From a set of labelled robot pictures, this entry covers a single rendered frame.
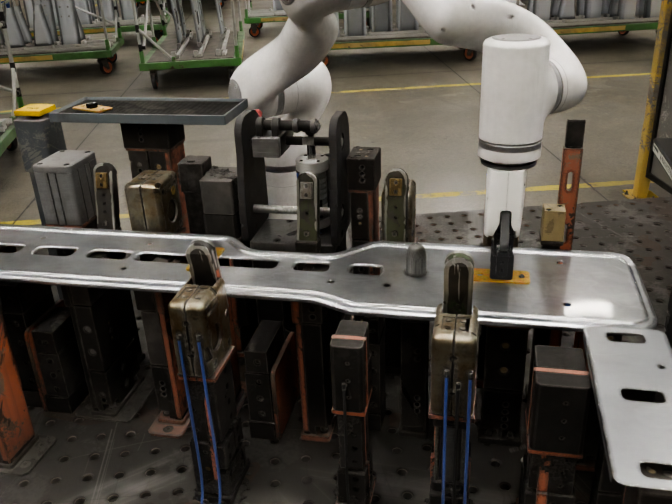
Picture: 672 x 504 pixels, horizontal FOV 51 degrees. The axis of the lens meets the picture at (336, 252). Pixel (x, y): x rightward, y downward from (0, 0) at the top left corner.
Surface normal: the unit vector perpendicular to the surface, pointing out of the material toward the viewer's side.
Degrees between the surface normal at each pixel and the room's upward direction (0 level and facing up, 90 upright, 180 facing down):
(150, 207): 90
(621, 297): 0
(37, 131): 90
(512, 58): 90
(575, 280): 0
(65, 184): 90
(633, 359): 0
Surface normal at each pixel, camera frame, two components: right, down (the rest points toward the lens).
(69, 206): -0.21, 0.43
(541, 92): 0.65, 0.30
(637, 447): -0.04, -0.90
